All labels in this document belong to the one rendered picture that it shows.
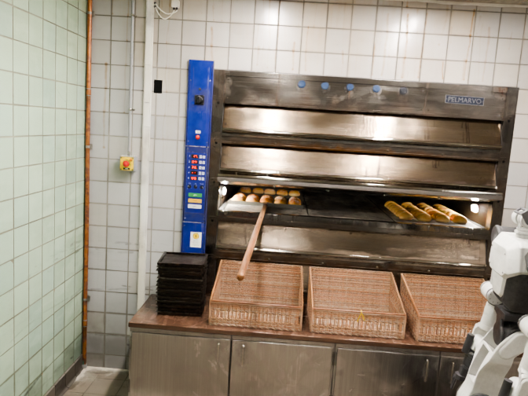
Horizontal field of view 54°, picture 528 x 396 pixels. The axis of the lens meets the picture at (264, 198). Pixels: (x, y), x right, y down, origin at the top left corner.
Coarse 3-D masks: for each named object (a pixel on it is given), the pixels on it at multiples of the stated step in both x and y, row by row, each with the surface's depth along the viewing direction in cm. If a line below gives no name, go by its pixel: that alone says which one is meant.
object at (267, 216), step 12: (228, 216) 346; (240, 216) 345; (252, 216) 345; (264, 216) 344; (276, 216) 344; (288, 216) 344; (300, 216) 344; (312, 216) 346; (384, 228) 342; (396, 228) 342; (408, 228) 341; (420, 228) 341; (432, 228) 341; (444, 228) 340; (456, 228) 340; (468, 228) 340; (480, 228) 343
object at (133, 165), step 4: (120, 156) 336; (124, 156) 336; (128, 156) 336; (132, 156) 336; (136, 156) 340; (120, 160) 336; (124, 160) 336; (128, 160) 336; (132, 160) 336; (136, 160) 340; (120, 164) 336; (132, 164) 336; (136, 164) 341; (120, 168) 337; (124, 168) 337; (128, 168) 337; (132, 168) 337; (136, 168) 341
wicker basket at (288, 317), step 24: (240, 264) 346; (264, 264) 345; (216, 288) 326; (240, 288) 344; (264, 288) 343; (288, 288) 343; (216, 312) 323; (240, 312) 303; (264, 312) 302; (288, 312) 302
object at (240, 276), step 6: (264, 204) 364; (264, 210) 343; (258, 216) 323; (258, 222) 299; (258, 228) 286; (252, 234) 269; (252, 240) 253; (252, 246) 244; (246, 252) 231; (246, 258) 220; (246, 264) 213; (240, 270) 202; (246, 270) 207; (240, 276) 198
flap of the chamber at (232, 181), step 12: (228, 180) 327; (240, 180) 327; (252, 180) 327; (264, 180) 327; (360, 192) 343; (372, 192) 336; (384, 192) 330; (396, 192) 325; (408, 192) 324; (420, 192) 323; (432, 192) 323; (444, 192) 323
